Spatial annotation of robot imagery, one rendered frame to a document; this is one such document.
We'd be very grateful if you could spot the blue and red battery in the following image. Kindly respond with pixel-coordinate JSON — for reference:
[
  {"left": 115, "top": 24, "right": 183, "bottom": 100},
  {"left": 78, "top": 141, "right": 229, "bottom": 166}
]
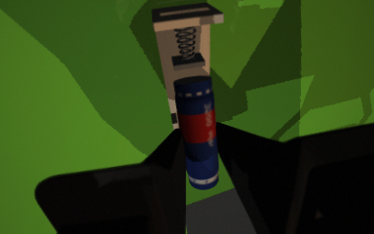
[{"left": 173, "top": 75, "right": 219, "bottom": 190}]

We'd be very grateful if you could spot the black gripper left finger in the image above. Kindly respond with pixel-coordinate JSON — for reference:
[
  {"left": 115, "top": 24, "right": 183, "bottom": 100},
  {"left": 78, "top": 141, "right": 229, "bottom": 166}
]
[{"left": 34, "top": 128, "right": 186, "bottom": 234}]

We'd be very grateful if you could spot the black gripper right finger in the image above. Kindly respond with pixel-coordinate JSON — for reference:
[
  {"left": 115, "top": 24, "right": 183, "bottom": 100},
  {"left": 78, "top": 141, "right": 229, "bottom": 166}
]
[{"left": 216, "top": 122, "right": 374, "bottom": 234}]

